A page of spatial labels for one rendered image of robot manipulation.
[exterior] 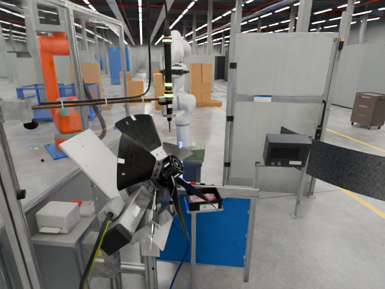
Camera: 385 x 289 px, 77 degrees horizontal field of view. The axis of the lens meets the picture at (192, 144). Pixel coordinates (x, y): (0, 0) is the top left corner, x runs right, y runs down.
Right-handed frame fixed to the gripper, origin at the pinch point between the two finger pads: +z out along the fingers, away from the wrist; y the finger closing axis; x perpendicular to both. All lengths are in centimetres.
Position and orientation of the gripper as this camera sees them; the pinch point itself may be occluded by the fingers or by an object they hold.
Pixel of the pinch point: (172, 72)
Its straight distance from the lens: 130.7
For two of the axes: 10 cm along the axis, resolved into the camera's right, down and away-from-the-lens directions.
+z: -1.1, 3.3, -9.4
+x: 0.0, -9.4, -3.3
